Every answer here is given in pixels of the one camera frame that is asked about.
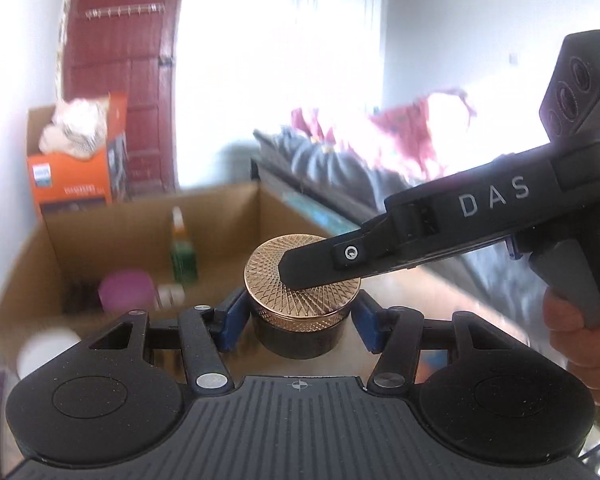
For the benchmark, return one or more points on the person right hand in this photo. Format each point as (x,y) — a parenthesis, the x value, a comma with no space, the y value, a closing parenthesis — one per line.
(578,344)

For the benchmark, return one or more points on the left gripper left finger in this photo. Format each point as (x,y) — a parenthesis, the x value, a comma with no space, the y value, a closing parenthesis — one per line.
(229,319)

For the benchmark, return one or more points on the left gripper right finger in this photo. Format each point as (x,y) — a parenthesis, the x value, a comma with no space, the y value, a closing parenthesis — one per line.
(370,321)

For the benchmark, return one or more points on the pink plastic lid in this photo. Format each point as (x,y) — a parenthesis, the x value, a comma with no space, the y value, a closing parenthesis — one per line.
(127,290)

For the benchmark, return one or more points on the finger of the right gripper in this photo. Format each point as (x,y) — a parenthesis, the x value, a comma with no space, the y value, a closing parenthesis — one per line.
(329,261)

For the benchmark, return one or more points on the green dropper bottle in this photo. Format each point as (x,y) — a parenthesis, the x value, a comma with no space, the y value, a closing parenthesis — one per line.
(182,252)

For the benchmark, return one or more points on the beige crumpled cloth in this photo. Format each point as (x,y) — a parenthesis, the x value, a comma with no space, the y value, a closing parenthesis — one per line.
(78,128)

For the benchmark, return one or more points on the gold lid black jar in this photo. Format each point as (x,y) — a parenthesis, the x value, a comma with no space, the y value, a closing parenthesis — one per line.
(295,324)

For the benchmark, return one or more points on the grey sofa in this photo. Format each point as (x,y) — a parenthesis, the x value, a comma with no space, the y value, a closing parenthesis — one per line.
(397,227)

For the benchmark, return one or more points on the white pill bottle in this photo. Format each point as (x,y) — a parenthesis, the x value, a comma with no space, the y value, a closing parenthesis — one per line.
(43,347)

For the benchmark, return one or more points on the white power adapter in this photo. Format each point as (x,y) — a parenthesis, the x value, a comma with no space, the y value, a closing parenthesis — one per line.
(170,296)

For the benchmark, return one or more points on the pink cloth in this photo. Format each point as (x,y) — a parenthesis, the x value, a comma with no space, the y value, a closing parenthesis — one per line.
(420,140)

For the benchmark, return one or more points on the large brown cardboard box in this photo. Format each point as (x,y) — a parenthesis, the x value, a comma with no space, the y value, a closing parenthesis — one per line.
(226,224)

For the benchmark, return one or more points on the orange appliance box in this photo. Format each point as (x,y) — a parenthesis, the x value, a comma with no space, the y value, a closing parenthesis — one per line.
(59,182)

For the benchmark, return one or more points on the dark red door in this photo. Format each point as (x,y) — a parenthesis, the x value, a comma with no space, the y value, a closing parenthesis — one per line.
(128,46)

